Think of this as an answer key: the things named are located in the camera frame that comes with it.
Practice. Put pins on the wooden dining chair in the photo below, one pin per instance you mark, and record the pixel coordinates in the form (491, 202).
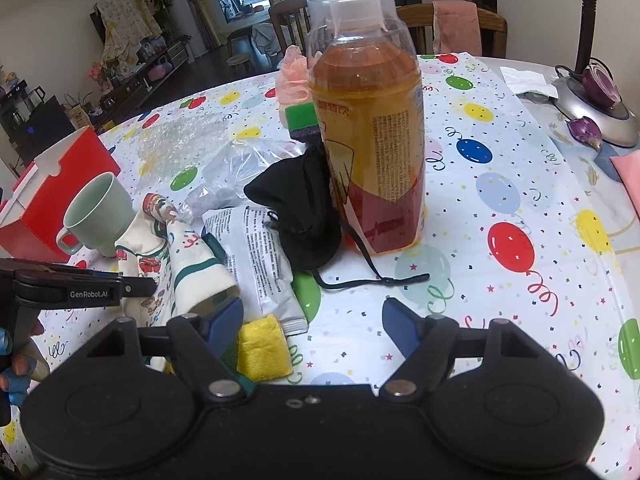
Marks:
(291, 23)

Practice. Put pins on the green black sponge eraser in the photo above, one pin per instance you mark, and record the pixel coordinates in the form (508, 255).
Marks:
(302, 123)

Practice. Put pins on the clear plastic zip bag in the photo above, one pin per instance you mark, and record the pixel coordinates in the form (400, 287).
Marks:
(233, 167)

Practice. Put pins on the yellow sponge block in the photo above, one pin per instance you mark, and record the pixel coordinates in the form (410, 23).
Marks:
(263, 350)

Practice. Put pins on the pale green ceramic mug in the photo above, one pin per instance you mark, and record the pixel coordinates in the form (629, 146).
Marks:
(96, 217)

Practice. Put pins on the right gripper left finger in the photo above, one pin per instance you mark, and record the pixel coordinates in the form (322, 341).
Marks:
(197, 346)

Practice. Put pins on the silver lamp base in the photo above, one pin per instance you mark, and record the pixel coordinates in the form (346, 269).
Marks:
(594, 94)

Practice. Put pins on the orange tea plastic bottle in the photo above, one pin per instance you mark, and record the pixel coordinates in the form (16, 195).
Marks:
(366, 84)

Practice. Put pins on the black coffee machine cabinet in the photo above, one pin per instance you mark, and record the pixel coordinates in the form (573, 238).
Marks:
(32, 120)

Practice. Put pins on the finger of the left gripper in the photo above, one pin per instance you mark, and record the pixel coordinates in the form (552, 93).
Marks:
(136, 287)

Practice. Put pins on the pink mesh bath puff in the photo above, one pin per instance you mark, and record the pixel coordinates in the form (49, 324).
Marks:
(292, 78)

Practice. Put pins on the white crumpled tissue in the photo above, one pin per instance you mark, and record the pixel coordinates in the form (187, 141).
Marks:
(527, 81)

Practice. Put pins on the black face mask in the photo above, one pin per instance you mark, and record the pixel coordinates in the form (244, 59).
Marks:
(297, 193)

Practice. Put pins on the wooden chair with pink cloth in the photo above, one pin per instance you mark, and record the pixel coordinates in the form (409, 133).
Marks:
(452, 26)

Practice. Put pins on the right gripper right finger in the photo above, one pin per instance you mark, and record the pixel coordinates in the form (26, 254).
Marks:
(425, 343)

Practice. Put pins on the christmas print fabric bag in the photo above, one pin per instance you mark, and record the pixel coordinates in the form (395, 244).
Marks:
(189, 271)

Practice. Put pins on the red cardboard box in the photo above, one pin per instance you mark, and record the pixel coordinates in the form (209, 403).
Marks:
(33, 215)

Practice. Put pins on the white printed foil packet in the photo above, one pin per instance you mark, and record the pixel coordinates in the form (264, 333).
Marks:
(258, 264)

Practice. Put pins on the small wooden stool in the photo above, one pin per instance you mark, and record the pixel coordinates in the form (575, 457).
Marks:
(240, 64)

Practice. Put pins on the low tv console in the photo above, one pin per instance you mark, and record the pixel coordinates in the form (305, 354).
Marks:
(130, 96)

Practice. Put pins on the operator left hand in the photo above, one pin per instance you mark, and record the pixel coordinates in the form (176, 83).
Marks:
(28, 364)

